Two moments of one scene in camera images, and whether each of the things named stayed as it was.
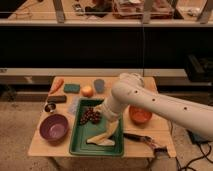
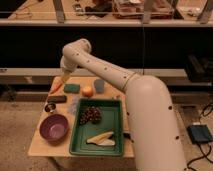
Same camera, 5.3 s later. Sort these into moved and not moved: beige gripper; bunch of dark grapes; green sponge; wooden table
Moved: beige gripper
Not moved: bunch of dark grapes; wooden table; green sponge
